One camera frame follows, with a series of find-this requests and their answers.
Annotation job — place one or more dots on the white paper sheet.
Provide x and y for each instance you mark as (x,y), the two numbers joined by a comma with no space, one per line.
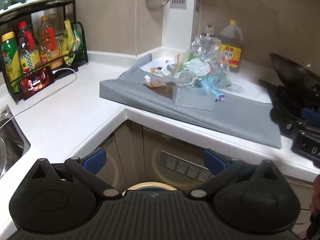
(239,86)

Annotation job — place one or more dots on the yellow green snack bag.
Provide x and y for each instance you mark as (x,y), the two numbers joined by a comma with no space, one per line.
(72,45)

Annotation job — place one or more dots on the black wok pan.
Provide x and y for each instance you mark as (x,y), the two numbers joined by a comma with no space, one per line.
(294,75)

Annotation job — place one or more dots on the smartphone with lit screen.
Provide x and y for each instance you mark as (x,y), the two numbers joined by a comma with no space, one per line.
(35,82)

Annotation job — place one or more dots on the green yellow-capped bottle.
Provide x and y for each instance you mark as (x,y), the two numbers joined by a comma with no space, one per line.
(11,59)

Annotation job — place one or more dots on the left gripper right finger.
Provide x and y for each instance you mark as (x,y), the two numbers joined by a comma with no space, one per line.
(246,196)

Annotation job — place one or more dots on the orange-capped oil bottle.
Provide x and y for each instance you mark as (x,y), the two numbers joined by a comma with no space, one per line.
(49,46)

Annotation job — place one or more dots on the grey cardboard box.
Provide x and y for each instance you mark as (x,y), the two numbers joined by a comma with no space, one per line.
(197,98)

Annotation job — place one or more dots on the grey countertop mat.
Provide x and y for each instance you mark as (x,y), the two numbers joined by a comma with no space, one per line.
(235,115)

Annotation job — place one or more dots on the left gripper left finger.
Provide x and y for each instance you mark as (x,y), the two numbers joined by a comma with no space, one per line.
(61,197)

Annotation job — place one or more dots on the brown food wrapper scraps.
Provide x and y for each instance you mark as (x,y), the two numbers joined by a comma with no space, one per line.
(156,82)

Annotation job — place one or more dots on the clear plastic bottle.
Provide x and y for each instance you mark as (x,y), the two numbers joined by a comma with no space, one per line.
(208,63)

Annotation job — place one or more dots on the large cooking wine jug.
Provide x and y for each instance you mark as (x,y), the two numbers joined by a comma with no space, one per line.
(232,44)

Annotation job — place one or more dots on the stainless steel sink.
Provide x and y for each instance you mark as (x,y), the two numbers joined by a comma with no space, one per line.
(14,144)

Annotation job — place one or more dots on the red-capped sauce bottle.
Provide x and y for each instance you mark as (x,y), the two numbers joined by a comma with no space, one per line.
(27,49)

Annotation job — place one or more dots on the black spice rack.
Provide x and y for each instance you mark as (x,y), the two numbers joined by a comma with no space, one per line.
(31,11)

